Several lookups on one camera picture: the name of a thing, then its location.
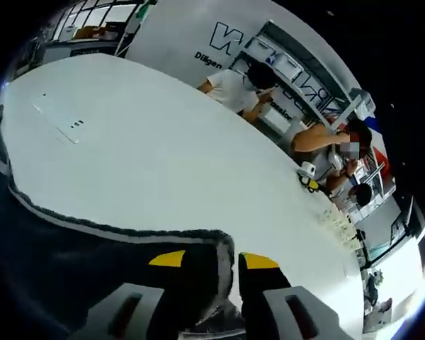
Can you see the black framed glass partition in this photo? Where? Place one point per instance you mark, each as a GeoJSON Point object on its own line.
{"type": "Point", "coordinates": [85, 14]}

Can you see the row of white cups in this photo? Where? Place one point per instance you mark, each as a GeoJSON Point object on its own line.
{"type": "Point", "coordinates": [340, 226]}

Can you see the brown cardboard box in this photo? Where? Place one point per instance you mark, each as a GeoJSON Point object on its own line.
{"type": "Point", "coordinates": [88, 32]}

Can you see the grey metal shelf rack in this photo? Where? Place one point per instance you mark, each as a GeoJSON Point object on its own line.
{"type": "Point", "coordinates": [315, 63]}

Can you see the group of white storage bins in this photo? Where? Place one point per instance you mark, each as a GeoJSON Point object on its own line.
{"type": "Point", "coordinates": [287, 65]}

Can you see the green hanging cloth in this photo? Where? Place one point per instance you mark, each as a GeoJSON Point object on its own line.
{"type": "Point", "coordinates": [143, 8]}

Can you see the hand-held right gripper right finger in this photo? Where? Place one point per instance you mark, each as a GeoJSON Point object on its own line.
{"type": "Point", "coordinates": [269, 311]}

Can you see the dark grey towel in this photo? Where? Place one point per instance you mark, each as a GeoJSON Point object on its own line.
{"type": "Point", "coordinates": [74, 255]}

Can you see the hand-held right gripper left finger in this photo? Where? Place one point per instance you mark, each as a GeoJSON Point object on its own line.
{"type": "Point", "coordinates": [127, 315]}

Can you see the white table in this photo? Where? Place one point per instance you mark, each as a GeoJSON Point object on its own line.
{"type": "Point", "coordinates": [180, 159]}

